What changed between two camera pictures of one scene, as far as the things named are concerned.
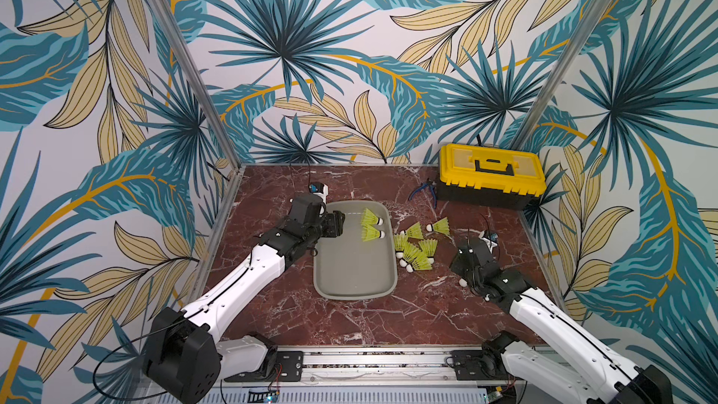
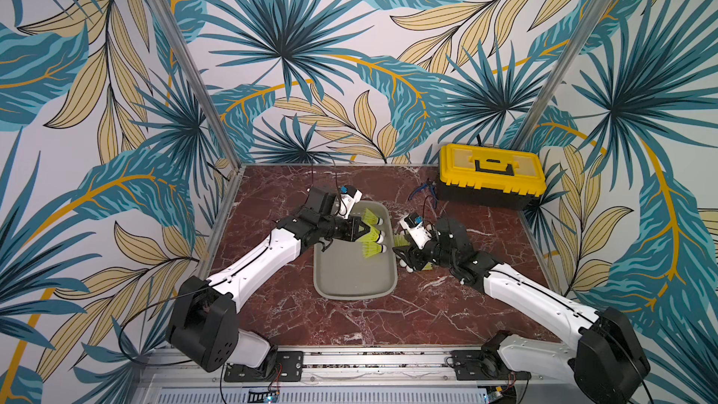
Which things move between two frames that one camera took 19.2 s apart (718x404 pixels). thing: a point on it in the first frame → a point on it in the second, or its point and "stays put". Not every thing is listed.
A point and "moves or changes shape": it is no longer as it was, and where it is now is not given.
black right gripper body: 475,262 → 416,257
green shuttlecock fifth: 399,245 stays put
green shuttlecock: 367,218 stays put
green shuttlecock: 370,233 stays put
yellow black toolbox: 495,176 stays put
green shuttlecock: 442,226 moves or changes shape
